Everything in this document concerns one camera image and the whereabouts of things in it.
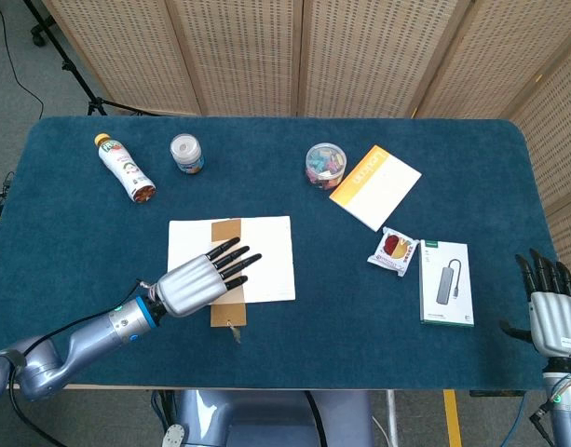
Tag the yellow and white notepad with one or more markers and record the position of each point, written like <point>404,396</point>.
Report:
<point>383,193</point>

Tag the white drink bottle yellow cap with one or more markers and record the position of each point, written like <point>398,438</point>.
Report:
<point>124,167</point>

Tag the small jar with cartoon label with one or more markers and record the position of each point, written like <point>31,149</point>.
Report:
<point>187,156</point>

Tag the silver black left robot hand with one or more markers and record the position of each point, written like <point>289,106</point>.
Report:
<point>192,286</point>

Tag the blue velvet table mat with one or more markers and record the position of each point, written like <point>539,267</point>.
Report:
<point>313,344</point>

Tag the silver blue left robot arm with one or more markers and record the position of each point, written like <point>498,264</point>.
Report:
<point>94,333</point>

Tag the black tripod stand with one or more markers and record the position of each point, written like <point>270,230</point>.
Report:
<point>75,74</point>

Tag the brown cardboard strip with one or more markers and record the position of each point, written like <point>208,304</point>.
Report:
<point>226,231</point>

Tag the blue-grey robot torso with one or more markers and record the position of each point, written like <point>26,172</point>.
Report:
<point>266,419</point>

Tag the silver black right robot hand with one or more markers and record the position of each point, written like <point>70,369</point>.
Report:
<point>553,316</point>

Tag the white USB hub box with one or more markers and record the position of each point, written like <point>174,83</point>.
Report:
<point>445,284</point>

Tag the clear tub of binder clips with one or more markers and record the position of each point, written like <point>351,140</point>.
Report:
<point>325,167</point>

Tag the white snack packet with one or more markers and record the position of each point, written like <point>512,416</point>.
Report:
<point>393,251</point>

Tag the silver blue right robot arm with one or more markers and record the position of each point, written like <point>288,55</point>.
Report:
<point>566,405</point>

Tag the white paper sheet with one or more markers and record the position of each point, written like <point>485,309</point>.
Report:
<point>273,253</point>

